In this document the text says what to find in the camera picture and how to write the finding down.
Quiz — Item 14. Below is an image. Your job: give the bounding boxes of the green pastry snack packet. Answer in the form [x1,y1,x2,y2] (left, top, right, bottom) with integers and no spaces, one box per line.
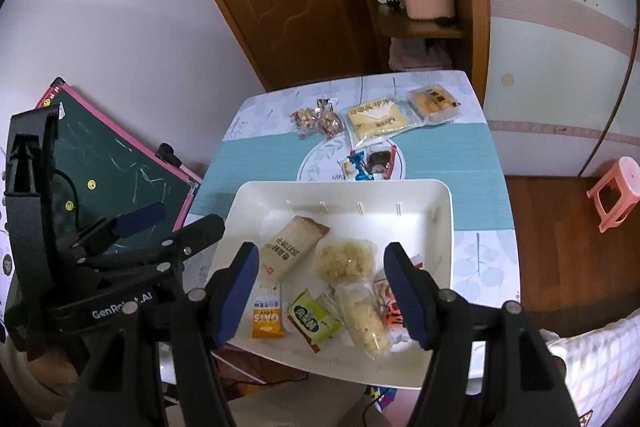
[286,288,344,353]

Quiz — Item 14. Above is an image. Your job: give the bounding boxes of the pale rice crisp packet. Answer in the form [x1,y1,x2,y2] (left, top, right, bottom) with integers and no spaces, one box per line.
[312,237,378,287]

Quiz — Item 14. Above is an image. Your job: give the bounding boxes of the nut cluster packet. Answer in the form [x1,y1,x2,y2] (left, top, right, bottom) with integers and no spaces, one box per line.
[290,107,320,139]
[317,98,343,140]

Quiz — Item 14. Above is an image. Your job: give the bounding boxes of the dark seaweed snack packet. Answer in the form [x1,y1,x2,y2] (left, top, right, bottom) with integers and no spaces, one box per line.
[366,144,397,180]

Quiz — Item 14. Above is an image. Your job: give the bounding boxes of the clear packet yellow cookies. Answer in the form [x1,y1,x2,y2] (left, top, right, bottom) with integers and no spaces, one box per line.
[408,84,461,126]

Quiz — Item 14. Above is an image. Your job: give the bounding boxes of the pink framed chalkboard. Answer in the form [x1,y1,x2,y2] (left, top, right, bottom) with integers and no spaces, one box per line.
[37,78,200,254]

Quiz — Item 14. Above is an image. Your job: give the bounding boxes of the beige long bar packet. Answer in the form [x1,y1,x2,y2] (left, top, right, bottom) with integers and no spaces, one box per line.
[258,216,330,286]

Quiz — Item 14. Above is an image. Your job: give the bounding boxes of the orange oats bar packet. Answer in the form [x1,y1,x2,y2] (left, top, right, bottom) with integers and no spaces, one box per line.
[252,284,286,339]

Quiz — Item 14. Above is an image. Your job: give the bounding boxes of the red orange snack packet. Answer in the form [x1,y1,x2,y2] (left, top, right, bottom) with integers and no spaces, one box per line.
[373,271,411,343]

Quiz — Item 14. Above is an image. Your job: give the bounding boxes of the clear puffed snack packet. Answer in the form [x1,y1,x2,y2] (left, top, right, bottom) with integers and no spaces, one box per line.
[335,282,393,359]

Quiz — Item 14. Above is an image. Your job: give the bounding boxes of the white plastic tray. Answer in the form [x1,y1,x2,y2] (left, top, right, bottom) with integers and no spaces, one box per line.
[210,180,454,389]

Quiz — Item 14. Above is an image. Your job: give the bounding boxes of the blue white snack packet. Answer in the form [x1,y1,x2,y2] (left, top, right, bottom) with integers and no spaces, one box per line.
[338,150,374,181]

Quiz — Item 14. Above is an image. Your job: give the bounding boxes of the pink plastic stool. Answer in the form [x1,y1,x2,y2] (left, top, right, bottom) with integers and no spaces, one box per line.
[586,156,640,233]

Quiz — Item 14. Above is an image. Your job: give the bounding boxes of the large yellow cake packet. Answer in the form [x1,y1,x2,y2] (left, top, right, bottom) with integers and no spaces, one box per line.
[341,98,422,150]

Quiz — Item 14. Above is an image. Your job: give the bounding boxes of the patterned teal tablecloth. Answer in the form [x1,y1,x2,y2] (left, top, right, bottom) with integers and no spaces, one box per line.
[190,70,521,306]

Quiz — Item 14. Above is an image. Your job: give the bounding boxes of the folded pink cloth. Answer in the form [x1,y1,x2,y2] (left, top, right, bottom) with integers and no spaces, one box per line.
[388,38,452,72]

